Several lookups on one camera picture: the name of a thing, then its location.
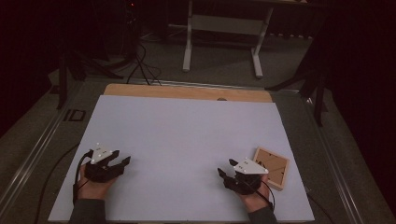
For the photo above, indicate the person's left hand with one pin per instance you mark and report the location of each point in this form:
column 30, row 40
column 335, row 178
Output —
column 91, row 189

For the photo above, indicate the metal floor rail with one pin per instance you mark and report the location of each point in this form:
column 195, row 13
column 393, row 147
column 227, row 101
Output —
column 37, row 149
column 336, row 168

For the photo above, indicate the white metal table frame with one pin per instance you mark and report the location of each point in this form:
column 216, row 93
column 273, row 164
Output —
column 224, row 25

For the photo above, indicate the person's right hand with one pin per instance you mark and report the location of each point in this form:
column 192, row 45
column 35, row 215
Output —
column 256, row 200

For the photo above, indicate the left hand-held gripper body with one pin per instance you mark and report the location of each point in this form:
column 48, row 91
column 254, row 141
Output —
column 100, row 171

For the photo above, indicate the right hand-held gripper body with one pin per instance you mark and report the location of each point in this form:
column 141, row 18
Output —
column 246, row 182

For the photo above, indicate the wooden picture frame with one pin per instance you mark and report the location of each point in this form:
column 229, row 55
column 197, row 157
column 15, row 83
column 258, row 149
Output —
column 275, row 169

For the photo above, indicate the black metal stand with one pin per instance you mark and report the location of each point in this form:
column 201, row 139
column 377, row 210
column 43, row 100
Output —
column 67, row 77
column 317, row 93

